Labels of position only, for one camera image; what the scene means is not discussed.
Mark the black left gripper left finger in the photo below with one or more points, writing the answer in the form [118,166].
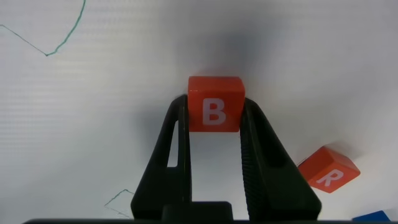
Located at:
[155,186]

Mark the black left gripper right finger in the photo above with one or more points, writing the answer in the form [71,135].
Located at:
[273,180]

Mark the orange letter B block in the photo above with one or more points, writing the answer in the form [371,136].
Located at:
[216,104]

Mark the orange letter R block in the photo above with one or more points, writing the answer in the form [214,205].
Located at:
[329,169]

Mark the blue letter W block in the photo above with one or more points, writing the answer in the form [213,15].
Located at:
[371,216]

